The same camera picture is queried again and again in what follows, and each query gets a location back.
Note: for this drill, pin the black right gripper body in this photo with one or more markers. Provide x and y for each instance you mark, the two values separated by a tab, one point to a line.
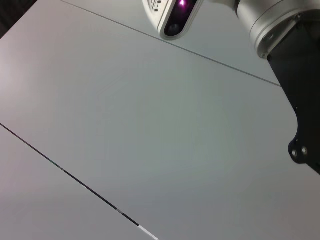
305	87

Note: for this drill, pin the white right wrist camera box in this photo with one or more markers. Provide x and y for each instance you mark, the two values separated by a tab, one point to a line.
155	15

